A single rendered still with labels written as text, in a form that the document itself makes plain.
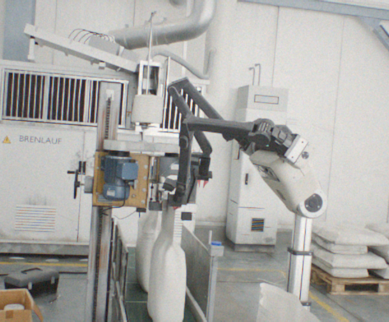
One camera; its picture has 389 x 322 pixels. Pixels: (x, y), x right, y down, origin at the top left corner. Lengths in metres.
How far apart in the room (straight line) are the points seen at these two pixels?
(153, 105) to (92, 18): 4.41
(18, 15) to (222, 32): 2.44
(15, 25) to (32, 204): 2.22
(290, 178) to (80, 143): 3.67
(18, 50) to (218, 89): 2.43
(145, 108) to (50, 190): 3.11
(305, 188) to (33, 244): 4.00
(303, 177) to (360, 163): 5.68
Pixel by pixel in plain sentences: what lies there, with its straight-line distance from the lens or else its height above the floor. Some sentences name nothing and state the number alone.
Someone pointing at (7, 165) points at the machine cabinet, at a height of 0.99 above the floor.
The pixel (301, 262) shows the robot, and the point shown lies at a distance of 2.76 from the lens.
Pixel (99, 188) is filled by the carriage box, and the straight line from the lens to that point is 3.16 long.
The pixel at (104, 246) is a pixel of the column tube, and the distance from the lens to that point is 3.28.
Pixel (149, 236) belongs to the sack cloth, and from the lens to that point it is 3.69.
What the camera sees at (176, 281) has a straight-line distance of 3.02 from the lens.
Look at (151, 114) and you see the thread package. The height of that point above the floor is 1.58.
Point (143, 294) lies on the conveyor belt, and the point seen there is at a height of 0.38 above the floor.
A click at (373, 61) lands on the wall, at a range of 8.31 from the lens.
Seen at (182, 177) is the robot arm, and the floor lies 1.26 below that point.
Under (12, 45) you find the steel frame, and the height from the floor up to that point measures 2.37.
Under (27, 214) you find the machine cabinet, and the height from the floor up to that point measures 0.48.
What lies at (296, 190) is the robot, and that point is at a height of 1.26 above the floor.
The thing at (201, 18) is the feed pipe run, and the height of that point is 2.66.
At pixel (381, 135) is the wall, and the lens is 8.34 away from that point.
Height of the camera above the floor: 1.50
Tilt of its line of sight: 3 degrees down
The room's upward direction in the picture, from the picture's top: 5 degrees clockwise
